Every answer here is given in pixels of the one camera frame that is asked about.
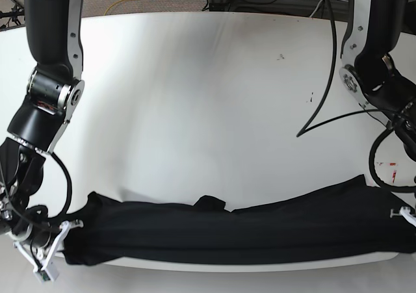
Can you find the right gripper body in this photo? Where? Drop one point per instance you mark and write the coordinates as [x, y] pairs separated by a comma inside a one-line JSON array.
[[22, 223]]

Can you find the black T-shirt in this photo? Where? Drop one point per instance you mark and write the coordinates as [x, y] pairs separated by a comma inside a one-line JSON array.
[[342, 220]]

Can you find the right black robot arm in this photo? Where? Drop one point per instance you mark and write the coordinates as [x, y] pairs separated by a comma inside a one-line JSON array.
[[53, 92]]

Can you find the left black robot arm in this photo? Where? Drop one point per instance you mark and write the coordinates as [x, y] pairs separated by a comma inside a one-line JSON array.
[[373, 30]]

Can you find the red tape rectangle marking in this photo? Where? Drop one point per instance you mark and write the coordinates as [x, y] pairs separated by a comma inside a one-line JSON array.
[[387, 171]]

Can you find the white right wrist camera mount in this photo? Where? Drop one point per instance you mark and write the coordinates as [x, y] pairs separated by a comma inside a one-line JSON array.
[[40, 248]]

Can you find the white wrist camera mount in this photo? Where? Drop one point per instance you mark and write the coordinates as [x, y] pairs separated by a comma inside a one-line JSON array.
[[40, 248], [404, 212]]

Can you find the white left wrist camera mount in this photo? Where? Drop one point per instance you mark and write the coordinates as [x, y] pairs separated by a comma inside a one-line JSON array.
[[404, 212]]

